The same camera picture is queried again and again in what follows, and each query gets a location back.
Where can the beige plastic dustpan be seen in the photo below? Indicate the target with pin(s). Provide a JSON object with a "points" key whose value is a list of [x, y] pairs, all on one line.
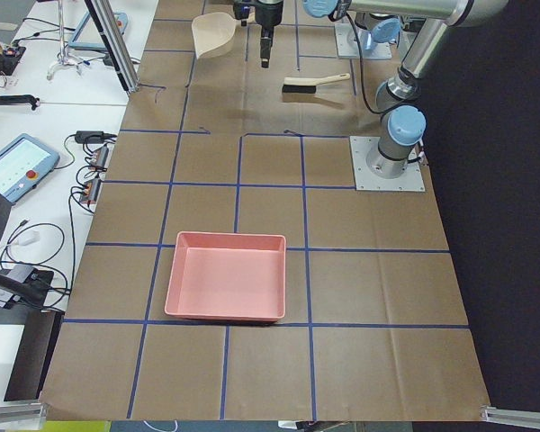
{"points": [[213, 33]]}

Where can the black usb hub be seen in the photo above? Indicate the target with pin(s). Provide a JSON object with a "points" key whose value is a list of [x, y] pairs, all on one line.
{"points": [[35, 279]]}

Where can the black power adapter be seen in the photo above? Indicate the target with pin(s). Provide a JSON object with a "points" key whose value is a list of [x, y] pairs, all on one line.
{"points": [[92, 137]]}

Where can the white lamp stand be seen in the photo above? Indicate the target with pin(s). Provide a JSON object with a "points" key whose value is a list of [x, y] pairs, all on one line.
{"points": [[64, 60]]}

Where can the grey adapter boxes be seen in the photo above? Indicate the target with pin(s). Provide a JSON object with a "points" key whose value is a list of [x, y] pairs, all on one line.
{"points": [[90, 175]]}

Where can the aluminium frame post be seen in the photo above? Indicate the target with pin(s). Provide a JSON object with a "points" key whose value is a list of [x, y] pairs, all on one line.
{"points": [[104, 20]]}

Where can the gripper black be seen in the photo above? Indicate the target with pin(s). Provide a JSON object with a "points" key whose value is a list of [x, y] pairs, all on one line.
{"points": [[266, 13]]}

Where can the teach pendant near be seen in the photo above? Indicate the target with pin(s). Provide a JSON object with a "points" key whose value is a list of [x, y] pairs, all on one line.
{"points": [[23, 164]]}

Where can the black handle tool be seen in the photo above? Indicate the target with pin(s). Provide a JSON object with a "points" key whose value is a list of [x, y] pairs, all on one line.
{"points": [[18, 99]]}

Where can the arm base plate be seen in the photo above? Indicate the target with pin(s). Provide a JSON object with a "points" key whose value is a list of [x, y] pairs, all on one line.
{"points": [[347, 46], [373, 172]]}

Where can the beige hand brush black bristles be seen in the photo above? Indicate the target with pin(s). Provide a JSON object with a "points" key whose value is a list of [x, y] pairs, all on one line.
{"points": [[309, 85]]}

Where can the pink plastic bin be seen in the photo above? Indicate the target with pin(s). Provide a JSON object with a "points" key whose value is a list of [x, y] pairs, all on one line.
{"points": [[227, 276]]}

